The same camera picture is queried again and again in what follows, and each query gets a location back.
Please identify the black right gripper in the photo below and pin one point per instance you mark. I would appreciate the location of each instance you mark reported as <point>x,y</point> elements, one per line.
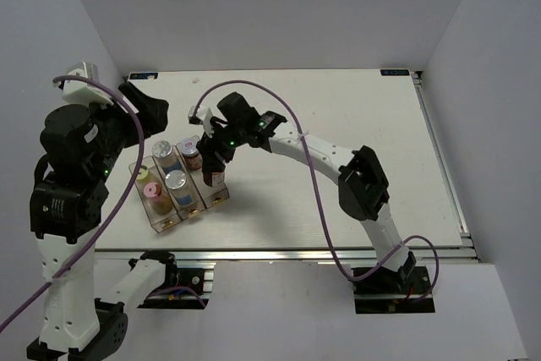
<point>209,147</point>

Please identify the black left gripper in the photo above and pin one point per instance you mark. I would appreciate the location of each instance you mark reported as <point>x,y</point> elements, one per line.
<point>153,111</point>

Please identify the orange label jar white lid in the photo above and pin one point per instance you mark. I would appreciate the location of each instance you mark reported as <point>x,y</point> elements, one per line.
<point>190,153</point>

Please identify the dark sauce jar white lid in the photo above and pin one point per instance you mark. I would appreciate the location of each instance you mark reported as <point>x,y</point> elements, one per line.
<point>213,174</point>

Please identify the silver lid white shaker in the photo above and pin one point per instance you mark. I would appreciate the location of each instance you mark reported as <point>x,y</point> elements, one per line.
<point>164,156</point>

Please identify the white blue label shaker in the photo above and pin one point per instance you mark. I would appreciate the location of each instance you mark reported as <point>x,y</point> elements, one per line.
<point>178,185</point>

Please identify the pink cap spice bottle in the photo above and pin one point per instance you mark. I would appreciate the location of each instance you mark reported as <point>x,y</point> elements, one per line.
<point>159,200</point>

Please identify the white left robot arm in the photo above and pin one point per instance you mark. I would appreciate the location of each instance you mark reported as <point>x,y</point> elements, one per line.
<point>76,324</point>

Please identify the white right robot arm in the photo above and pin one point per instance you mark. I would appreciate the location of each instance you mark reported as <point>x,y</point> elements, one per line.
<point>361,181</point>

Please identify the clear brown organizer tray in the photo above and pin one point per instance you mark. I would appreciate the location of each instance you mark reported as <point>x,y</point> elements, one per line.
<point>205,197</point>

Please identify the yellow cap spice bottle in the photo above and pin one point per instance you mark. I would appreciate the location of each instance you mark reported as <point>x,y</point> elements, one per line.
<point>145,176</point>

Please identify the blue left corner sticker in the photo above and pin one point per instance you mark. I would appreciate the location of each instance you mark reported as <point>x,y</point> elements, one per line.
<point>143,76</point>

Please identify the blue corner sticker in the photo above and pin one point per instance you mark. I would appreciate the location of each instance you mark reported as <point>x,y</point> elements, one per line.
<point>394,72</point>
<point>143,76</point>

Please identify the blue right corner sticker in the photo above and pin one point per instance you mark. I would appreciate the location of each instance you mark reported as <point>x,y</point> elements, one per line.
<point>394,72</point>

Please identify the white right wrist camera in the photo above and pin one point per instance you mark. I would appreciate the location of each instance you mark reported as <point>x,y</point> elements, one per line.
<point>202,116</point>

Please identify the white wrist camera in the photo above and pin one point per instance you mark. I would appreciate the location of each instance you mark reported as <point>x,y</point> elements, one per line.
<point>80,92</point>
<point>202,116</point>

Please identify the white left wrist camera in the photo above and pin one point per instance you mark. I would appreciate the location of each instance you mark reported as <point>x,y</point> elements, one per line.
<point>80,92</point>

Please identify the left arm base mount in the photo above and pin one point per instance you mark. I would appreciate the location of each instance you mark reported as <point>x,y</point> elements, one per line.
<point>190,289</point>

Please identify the aluminium front table rail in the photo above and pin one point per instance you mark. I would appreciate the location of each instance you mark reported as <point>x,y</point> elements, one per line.
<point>463,253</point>

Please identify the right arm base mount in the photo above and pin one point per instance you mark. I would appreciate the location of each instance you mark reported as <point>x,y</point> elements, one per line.
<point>374,296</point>

